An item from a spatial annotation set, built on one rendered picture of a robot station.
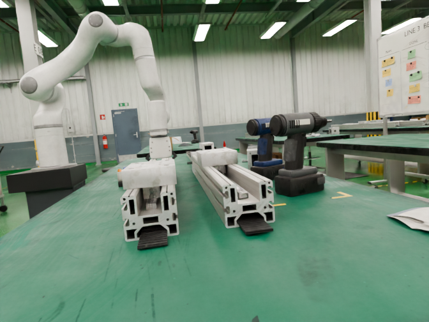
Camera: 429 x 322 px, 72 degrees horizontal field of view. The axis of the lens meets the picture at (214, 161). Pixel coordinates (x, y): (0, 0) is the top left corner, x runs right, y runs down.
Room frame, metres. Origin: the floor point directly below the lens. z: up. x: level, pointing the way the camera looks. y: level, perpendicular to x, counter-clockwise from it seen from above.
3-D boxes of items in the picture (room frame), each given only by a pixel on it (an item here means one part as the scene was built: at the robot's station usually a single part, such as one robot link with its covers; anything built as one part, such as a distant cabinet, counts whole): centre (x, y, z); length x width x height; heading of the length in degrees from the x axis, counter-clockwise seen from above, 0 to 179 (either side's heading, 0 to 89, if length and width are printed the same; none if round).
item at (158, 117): (1.39, 0.25, 1.06); 0.09 x 0.08 x 0.13; 174
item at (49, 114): (1.41, 0.75, 1.16); 0.19 x 0.12 x 0.24; 1
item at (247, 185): (0.96, 0.00, 0.82); 0.80 x 0.10 x 0.09; 8
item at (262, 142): (1.07, -0.22, 0.89); 0.20 x 0.08 x 0.22; 120
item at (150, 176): (0.69, 0.15, 0.87); 0.16 x 0.11 x 0.07; 8
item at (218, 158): (0.96, 0.00, 0.87); 0.16 x 0.11 x 0.07; 8
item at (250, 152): (1.27, -0.18, 0.83); 0.11 x 0.10 x 0.10; 84
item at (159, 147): (1.38, 0.25, 0.92); 0.10 x 0.07 x 0.11; 98
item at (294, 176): (0.82, -0.26, 0.89); 0.20 x 0.08 x 0.22; 114
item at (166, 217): (0.93, 0.18, 0.82); 0.80 x 0.10 x 0.09; 8
